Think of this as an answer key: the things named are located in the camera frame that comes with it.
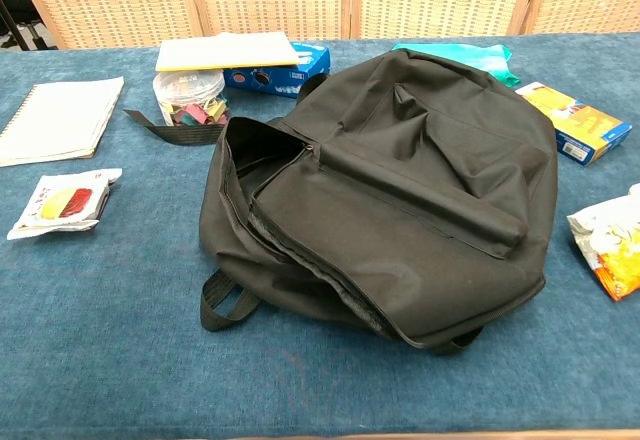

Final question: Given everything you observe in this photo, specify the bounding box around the black backpack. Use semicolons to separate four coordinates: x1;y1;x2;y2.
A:
123;49;559;357

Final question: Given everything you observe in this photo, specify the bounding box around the kraft spiral notebook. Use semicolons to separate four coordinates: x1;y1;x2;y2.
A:
0;76;126;168

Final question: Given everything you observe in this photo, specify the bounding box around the blue cardboard box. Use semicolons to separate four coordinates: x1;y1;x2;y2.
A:
223;42;332;100

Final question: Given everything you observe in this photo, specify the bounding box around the clear jar of coloured clips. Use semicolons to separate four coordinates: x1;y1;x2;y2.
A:
152;69;230;127

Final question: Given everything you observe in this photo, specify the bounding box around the white pad with yellow edge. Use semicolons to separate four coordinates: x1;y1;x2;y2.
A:
154;31;300;73

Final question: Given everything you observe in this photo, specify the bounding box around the teal tissue pack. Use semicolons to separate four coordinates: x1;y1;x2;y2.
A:
392;42;521;88

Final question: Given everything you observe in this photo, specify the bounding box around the white snack packet burger picture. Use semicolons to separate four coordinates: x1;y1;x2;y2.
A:
6;168;124;241

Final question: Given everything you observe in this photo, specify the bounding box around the yellow and blue carton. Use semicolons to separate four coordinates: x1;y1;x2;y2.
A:
514;81;633;167

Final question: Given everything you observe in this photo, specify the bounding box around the orange and white snack bag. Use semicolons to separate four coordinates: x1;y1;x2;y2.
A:
566;183;640;303

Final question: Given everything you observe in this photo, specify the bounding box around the black tripod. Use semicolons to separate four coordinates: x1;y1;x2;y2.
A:
0;0;33;52

